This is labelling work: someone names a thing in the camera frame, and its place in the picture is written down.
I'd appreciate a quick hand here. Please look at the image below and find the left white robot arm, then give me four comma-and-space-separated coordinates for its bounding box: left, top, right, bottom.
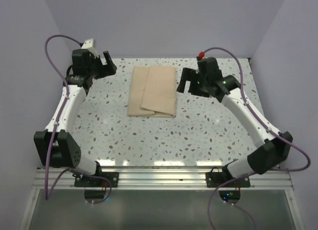
34, 48, 117, 187

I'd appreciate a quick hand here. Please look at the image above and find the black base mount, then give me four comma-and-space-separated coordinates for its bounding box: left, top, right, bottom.
205, 167, 251, 188
72, 171, 119, 188

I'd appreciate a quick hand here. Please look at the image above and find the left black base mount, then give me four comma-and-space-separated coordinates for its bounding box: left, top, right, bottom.
72, 171, 119, 188

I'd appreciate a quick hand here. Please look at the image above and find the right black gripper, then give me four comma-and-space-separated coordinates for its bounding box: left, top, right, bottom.
176, 68, 209, 98

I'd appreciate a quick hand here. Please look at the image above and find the beige cloth wrap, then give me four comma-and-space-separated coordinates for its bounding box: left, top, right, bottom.
127, 66, 176, 118

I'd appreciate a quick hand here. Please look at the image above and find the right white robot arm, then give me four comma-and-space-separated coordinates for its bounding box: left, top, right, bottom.
177, 57, 293, 187

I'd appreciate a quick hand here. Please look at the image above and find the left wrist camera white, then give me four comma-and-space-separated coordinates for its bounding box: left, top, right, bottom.
81, 38, 99, 57

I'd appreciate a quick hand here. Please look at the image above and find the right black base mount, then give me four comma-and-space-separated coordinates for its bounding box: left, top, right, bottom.
205, 167, 251, 188

